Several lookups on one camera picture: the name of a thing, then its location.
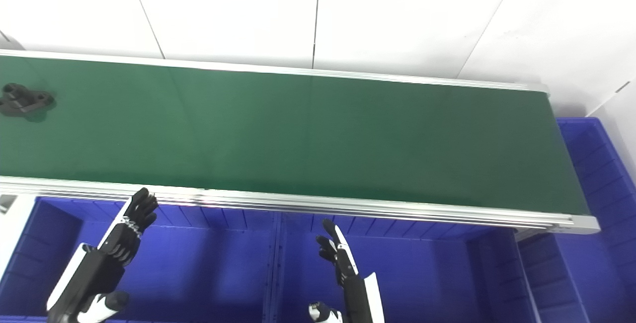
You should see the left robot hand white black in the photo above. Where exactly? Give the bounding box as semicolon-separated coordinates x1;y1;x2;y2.
46;187;159;323

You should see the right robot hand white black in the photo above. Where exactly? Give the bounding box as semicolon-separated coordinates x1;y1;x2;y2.
308;219;386;323

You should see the black flanged machine part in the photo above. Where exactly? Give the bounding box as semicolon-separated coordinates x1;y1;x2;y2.
0;83;55;117

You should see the blue plastic bin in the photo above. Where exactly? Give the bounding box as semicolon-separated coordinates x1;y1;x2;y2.
514;231;597;323
0;196;279;323
556;117;636;323
272;211;523;323

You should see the green conveyor belt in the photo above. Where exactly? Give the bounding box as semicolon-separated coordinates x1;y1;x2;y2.
0;56;591;217

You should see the aluminium conveyor side rail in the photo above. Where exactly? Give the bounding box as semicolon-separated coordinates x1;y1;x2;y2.
0;49;550;95
0;176;601;236

